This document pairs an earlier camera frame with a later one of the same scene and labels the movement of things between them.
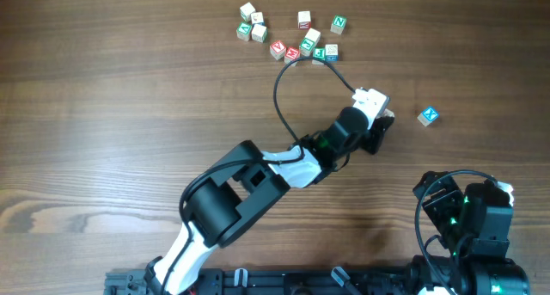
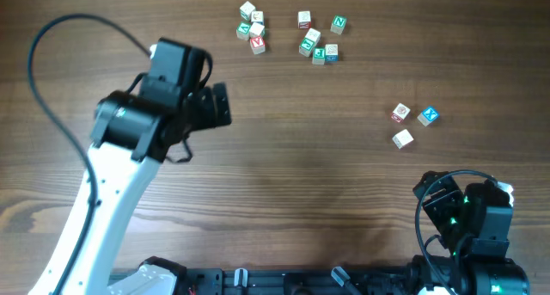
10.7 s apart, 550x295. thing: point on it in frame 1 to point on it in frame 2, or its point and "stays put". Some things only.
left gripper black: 377,136 to 216,104
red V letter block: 278,49 to 258,45
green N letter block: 338,24 stays put
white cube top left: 246,11 stays put
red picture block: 388,113 to 400,113
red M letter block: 291,53 to 402,138
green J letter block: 306,46 stays put
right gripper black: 436,203 stays put
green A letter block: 243,30 stays put
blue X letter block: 428,115 stays put
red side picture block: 304,19 stays put
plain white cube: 258,33 stays put
